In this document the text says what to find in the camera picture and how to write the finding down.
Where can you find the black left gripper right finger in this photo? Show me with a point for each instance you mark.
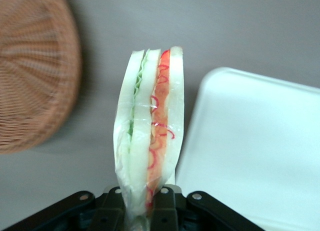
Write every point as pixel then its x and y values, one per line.
pixel 165 213

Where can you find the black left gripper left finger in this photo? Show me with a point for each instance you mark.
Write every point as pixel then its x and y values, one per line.
pixel 110 213

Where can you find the plastic-wrapped triangle sandwich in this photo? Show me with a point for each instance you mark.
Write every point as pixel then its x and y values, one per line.
pixel 145 116

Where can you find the white plastic tray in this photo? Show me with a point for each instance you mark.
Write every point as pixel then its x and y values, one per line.
pixel 250 141

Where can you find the round brown wicker basket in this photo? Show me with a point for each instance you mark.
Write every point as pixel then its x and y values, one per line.
pixel 32 78

